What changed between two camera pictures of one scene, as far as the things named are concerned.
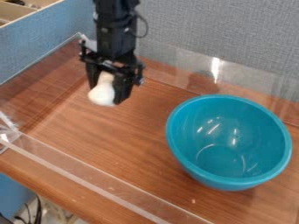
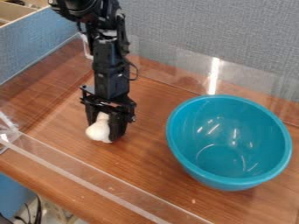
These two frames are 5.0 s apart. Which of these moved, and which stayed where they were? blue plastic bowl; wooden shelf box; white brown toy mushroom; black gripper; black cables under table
Moved: black gripper; white brown toy mushroom
Stayed: blue plastic bowl; black cables under table; wooden shelf box
